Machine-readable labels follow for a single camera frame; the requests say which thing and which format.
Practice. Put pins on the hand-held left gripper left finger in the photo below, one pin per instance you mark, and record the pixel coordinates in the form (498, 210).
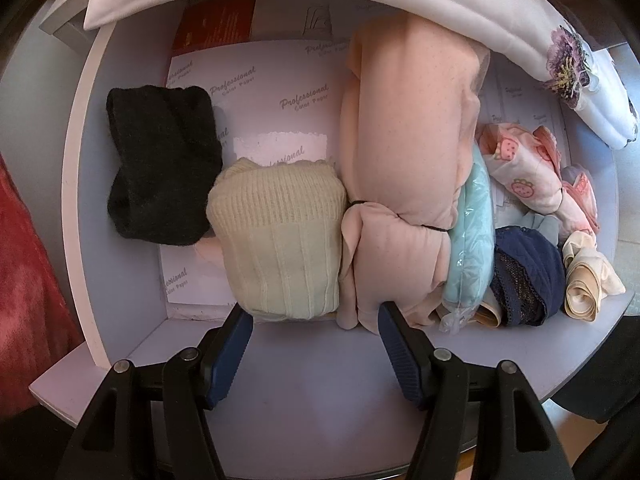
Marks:
(227, 360)

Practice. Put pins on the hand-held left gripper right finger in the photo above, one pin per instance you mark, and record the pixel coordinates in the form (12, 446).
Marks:
(400, 355)

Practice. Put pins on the lilac white drawer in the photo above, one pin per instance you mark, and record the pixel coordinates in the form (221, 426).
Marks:
(310, 385)

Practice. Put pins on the cream knit sock roll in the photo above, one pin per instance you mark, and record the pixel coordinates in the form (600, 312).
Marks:
(280, 240)

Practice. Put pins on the grey cloth bundle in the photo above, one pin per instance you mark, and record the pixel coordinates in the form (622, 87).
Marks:
(542, 225)

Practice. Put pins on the beige garment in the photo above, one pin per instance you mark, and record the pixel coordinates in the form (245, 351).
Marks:
(585, 290)

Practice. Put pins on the pink tights bundle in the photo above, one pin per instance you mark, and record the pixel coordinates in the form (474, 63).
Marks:
(405, 135)

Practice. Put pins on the lilac sock roll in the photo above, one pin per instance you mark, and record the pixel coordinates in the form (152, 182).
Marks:
(570, 176)

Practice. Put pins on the light blue packaged garment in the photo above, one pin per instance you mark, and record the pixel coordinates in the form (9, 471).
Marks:
(472, 240)

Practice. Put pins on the navy lace underwear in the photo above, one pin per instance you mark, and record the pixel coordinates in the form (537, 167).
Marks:
(530, 270)

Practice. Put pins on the black knit sock roll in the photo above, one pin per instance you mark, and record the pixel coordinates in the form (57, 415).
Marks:
(160, 170)

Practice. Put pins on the red blanket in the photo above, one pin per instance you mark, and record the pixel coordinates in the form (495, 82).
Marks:
(30, 285)

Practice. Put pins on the dark cloth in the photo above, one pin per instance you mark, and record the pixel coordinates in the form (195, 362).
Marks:
(610, 410)

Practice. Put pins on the strawberry print cloth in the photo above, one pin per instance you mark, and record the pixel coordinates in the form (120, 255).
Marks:
(520, 170)

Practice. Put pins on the glossy printed paper sheets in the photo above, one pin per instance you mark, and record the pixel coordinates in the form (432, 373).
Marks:
(280, 75)

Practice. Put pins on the red booklet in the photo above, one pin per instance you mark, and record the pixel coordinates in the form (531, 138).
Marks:
(215, 25)

